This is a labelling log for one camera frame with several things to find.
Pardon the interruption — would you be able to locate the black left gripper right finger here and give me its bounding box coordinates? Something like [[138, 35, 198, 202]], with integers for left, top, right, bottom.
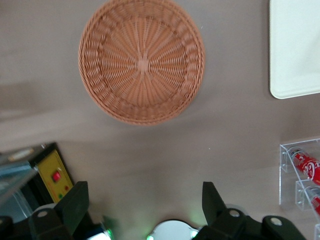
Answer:
[[196, 181, 305, 240]]

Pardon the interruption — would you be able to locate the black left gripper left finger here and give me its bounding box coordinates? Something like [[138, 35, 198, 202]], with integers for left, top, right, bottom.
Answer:
[[0, 181, 90, 240]]

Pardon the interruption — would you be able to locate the brown wicker basket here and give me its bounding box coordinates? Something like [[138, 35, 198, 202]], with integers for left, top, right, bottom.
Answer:
[[77, 0, 206, 127]]

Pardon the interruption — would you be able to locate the cream plastic tray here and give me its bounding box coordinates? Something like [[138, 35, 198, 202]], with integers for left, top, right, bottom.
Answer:
[[269, 0, 320, 100]]

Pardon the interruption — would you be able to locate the black box with yellow panel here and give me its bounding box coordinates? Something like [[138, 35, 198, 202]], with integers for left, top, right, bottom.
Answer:
[[0, 141, 75, 205]]

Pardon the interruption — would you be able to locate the clear plastic storage bin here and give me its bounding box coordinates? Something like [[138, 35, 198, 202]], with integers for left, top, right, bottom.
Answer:
[[0, 159, 39, 221]]

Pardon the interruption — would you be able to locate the clear acrylic bottle rack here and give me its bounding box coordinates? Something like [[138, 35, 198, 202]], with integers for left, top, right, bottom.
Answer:
[[278, 138, 320, 240]]

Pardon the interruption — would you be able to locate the red Coca-Cola bottle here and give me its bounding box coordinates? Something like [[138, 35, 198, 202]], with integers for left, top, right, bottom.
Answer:
[[287, 147, 320, 187], [306, 186, 320, 218]]

